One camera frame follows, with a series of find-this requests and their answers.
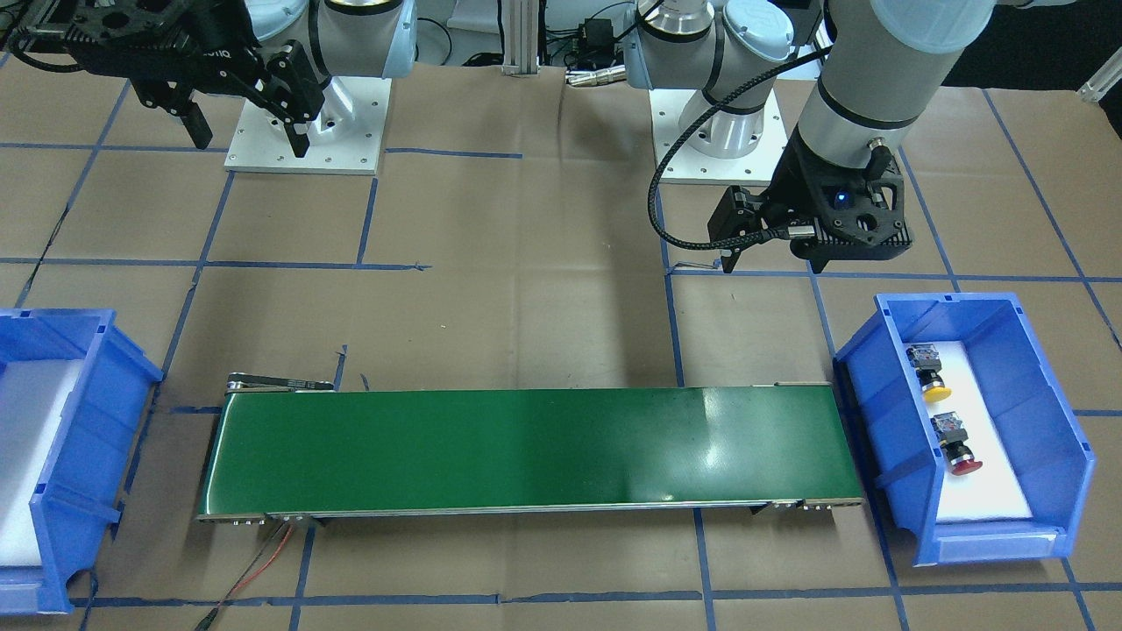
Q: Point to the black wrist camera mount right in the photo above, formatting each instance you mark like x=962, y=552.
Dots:
x=114, y=31

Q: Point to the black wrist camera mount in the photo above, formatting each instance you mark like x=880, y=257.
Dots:
x=863, y=207
x=114, y=31

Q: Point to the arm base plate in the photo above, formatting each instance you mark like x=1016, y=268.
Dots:
x=728, y=149
x=346, y=138

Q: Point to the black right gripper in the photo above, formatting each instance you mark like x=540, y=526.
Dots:
x=213, y=54

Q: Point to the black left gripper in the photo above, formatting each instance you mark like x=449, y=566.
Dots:
x=796, y=186

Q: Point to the blue bin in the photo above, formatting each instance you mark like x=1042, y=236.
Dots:
x=75, y=501
x=1049, y=453

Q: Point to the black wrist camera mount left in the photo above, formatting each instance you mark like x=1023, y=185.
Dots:
x=863, y=207

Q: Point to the red push button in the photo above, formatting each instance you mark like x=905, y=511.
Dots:
x=952, y=438

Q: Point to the white foam pad bin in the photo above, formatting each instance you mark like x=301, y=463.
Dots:
x=33, y=396
x=992, y=493

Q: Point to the yellow push button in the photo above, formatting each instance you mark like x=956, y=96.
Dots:
x=925, y=359

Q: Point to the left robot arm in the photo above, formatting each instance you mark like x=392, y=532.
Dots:
x=886, y=61

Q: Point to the green conveyor belt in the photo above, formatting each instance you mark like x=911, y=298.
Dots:
x=297, y=454

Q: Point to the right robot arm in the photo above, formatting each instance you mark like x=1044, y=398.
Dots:
x=341, y=38

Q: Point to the aluminium frame post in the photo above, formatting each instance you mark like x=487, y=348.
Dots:
x=521, y=31

